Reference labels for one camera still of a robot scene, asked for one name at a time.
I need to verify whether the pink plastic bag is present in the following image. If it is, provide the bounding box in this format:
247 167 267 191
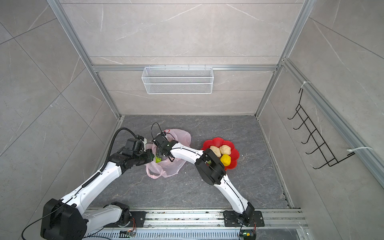
146 129 191 179

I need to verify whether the beige fake potato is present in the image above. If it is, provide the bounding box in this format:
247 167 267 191
210 146 222 158

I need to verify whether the yellow fake lemon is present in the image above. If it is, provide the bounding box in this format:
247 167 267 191
220 154 232 167

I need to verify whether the red flower-shaped plastic bowl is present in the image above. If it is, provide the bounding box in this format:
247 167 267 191
202 138 240 170

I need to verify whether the beige fake fruit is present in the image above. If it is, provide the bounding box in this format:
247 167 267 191
219 145 232 155

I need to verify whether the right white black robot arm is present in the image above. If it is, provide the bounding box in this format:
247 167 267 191
153 132 255 227

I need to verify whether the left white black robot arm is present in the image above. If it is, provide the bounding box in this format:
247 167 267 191
41 136 154 240

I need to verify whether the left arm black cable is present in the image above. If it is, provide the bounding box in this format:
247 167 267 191
20 127 139 240

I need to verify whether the white wire mesh basket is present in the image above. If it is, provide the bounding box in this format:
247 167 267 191
142 67 214 95

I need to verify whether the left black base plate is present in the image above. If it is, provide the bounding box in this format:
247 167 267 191
105 211 147 229

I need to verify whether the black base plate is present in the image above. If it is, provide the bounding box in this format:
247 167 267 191
105 211 147 229
222 211 265 228

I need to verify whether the aluminium mounting rail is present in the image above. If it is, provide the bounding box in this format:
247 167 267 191
131 209 309 230

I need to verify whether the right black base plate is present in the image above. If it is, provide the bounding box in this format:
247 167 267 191
222 211 265 228

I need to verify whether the black wire hook rack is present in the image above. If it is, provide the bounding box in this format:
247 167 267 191
287 89 355 170

